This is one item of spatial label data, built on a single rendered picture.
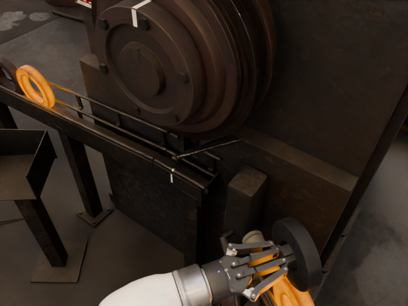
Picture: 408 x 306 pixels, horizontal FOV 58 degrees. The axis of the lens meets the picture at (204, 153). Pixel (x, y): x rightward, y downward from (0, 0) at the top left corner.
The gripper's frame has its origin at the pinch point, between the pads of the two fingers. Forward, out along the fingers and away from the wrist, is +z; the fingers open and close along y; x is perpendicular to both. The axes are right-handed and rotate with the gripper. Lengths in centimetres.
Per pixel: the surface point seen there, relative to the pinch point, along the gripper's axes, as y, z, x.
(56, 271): -64, -69, -83
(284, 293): 2.8, -2.3, -13.6
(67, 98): -189, -51, -84
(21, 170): -70, -62, -24
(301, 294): 5.9, -0.7, -8.5
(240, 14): -28.4, -2.4, 39.5
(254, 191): -22.3, 1.4, -7.4
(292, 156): -24.4, 12.8, -0.6
